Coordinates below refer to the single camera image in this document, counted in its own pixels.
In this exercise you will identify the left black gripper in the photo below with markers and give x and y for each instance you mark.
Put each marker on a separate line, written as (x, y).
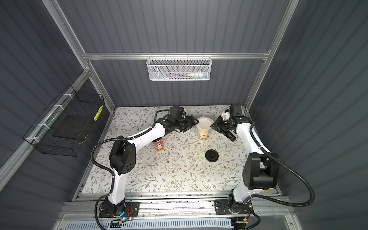
(185, 124)

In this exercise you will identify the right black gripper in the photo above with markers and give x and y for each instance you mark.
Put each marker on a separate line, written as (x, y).
(223, 126)

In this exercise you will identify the beige patterned paper cup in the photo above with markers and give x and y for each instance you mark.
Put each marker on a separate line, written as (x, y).
(203, 135)

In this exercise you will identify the clear leak-proof film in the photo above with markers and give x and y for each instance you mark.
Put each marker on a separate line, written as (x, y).
(204, 123)

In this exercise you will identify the red patterned paper cup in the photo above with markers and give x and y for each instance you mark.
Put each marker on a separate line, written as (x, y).
(158, 144)

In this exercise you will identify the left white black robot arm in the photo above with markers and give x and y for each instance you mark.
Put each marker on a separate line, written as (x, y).
(123, 156)

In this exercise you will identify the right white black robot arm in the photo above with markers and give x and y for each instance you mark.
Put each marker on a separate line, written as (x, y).
(260, 172)

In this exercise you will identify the black cup lid right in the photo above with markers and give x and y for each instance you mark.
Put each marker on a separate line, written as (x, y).
(211, 155)

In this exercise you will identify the floral table mat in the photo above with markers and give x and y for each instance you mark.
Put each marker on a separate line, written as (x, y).
(181, 166)

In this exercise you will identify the marker in white basket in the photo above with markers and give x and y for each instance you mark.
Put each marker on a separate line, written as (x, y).
(198, 75)

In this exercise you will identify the white wire mesh basket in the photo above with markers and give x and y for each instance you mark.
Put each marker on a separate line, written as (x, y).
(163, 69)

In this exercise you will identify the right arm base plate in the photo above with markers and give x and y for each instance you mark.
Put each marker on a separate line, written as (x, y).
(227, 207)

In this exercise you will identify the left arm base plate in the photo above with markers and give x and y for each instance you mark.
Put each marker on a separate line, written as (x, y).
(121, 210)

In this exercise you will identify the black wire basket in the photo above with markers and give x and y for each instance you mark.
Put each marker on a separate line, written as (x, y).
(65, 128)

